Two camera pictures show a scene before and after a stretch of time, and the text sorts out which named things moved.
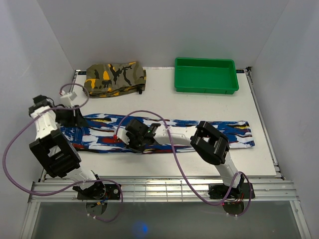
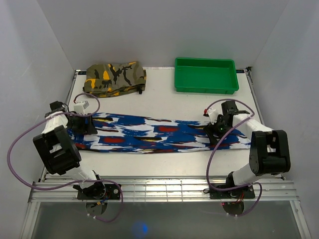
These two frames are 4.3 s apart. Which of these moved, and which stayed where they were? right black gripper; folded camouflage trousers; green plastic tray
Moved: right black gripper
Stayed: green plastic tray; folded camouflage trousers
